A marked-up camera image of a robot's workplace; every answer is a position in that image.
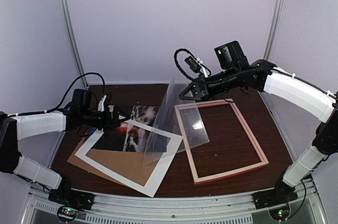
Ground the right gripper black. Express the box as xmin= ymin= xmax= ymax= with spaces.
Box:
xmin=180 ymin=66 xmax=241 ymax=100

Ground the circuit board with leds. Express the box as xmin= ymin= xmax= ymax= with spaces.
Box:
xmin=57 ymin=206 xmax=79 ymax=222
xmin=269 ymin=206 xmax=290 ymax=221

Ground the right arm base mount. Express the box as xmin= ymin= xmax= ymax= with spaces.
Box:
xmin=252 ymin=180 xmax=298 ymax=209

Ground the pink wooden picture frame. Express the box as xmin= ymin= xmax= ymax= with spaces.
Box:
xmin=186 ymin=99 xmax=269 ymax=184

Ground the aluminium corner post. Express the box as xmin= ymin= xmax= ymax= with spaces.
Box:
xmin=60 ymin=0 xmax=85 ymax=75
xmin=264 ymin=0 xmax=285 ymax=60

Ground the white mat board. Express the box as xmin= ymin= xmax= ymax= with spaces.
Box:
xmin=75 ymin=119 xmax=180 ymax=198

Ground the left aluminium corner post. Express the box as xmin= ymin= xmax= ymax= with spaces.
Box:
xmin=60 ymin=0 xmax=85 ymax=75

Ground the right aluminium corner post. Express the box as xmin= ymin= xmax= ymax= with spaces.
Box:
xmin=264 ymin=0 xmax=285 ymax=60

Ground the brown backing board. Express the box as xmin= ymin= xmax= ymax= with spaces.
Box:
xmin=67 ymin=139 xmax=158 ymax=186

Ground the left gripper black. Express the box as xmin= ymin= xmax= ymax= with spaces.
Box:
xmin=81 ymin=105 xmax=131 ymax=132

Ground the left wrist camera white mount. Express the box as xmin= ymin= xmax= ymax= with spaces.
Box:
xmin=97 ymin=93 xmax=115 ymax=116

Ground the left circuit board with leds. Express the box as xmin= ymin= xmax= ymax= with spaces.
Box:
xmin=57 ymin=206 xmax=79 ymax=222

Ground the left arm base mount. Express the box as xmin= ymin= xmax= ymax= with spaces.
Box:
xmin=48 ymin=178 xmax=95 ymax=210

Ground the dalmatian dog photo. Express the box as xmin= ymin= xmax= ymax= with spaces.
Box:
xmin=91 ymin=105 xmax=170 ymax=153

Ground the right circuit board with leds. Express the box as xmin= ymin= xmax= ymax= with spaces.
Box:
xmin=269 ymin=206 xmax=290 ymax=221

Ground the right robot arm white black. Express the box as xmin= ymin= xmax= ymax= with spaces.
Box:
xmin=174 ymin=41 xmax=337 ymax=204

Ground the left black cable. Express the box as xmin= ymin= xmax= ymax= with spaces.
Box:
xmin=43 ymin=72 xmax=106 ymax=114

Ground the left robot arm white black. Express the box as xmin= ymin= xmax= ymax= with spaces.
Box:
xmin=1 ymin=89 xmax=130 ymax=205

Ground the clear acrylic sheet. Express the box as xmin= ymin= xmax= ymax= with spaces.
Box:
xmin=143 ymin=78 xmax=210 ymax=165

